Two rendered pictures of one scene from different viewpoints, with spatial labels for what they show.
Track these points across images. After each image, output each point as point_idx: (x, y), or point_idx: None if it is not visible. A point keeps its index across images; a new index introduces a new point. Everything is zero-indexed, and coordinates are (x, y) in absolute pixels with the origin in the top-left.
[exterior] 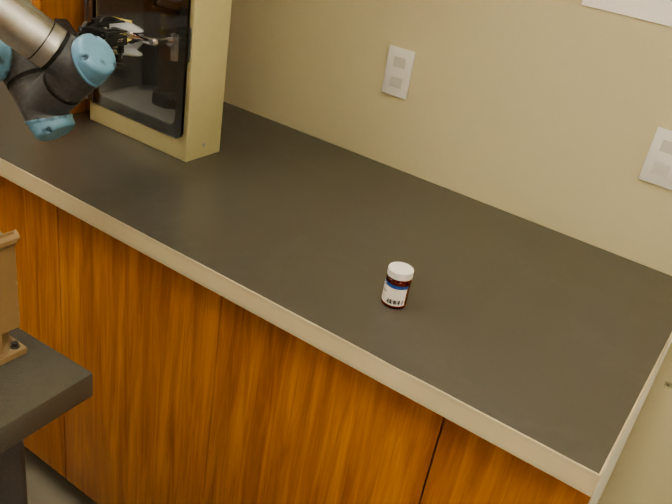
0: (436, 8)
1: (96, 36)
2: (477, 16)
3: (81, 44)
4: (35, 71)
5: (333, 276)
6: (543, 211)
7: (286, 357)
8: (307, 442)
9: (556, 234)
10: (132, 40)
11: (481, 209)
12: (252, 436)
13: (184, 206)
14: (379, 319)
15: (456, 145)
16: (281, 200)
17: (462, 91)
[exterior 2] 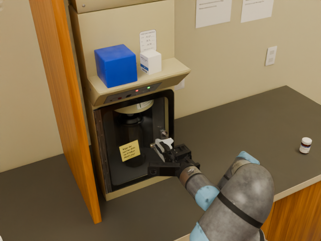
0: (188, 48)
1: (243, 152)
2: (205, 43)
3: (255, 158)
4: (220, 188)
5: (285, 160)
6: (239, 93)
7: (300, 193)
8: (304, 210)
9: (251, 97)
10: (156, 147)
11: (230, 106)
12: (284, 228)
13: None
14: (315, 158)
15: (206, 91)
16: (219, 156)
17: (205, 72)
